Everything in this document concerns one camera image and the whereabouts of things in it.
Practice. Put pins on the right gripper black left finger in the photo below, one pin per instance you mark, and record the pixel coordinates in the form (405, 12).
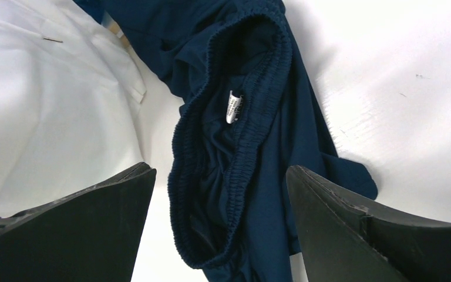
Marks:
(90, 235)

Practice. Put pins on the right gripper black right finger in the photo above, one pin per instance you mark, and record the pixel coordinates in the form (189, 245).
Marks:
(347, 237)

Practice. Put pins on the white drawstring shorts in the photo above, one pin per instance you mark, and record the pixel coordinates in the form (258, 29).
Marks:
(69, 94)

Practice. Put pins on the navy blue shorts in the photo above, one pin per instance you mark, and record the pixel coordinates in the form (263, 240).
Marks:
(249, 113)

